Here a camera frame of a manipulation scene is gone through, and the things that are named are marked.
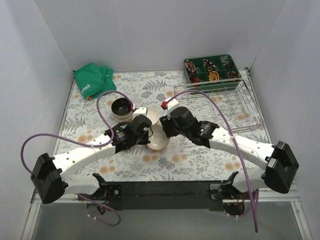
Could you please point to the dark patterned scrunchie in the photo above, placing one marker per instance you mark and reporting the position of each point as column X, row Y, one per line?
column 234, row 74

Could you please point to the metal wire dish rack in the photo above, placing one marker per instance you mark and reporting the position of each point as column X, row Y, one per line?
column 234, row 99

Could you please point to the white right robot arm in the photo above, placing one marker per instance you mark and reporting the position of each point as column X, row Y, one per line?
column 276, row 163

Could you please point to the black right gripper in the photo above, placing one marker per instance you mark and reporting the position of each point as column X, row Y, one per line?
column 165, row 127

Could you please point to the green folded cloth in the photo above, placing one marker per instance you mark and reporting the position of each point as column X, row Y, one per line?
column 93, row 80

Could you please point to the black white scrunchie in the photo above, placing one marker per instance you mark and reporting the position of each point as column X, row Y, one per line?
column 208, row 65

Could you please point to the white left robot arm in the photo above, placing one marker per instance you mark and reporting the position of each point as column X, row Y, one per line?
column 53, row 176

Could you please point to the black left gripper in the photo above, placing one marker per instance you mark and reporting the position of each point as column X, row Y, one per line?
column 146, row 135

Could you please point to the black glossy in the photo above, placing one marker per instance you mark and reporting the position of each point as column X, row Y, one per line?
column 121, row 107

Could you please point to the white bowl blue leaf pattern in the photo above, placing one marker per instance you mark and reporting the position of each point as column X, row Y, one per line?
column 157, row 137

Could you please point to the floral patterned table mat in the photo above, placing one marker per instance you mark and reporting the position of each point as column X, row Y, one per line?
column 181, row 160

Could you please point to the green compartment organizer tray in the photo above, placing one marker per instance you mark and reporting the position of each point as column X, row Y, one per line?
column 212, row 72

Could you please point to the beige floral bowl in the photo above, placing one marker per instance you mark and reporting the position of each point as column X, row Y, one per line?
column 123, row 118

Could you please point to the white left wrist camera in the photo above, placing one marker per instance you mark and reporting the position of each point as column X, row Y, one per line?
column 136, row 111

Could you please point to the grey white gradient bowl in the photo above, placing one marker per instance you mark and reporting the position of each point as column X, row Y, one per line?
column 153, row 115

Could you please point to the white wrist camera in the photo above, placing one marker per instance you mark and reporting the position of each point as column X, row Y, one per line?
column 169, row 104
column 136, row 111

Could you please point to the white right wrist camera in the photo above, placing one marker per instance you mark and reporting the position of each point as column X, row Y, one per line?
column 169, row 104

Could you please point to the pink black scrunchie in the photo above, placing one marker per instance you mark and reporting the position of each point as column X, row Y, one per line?
column 190, row 67

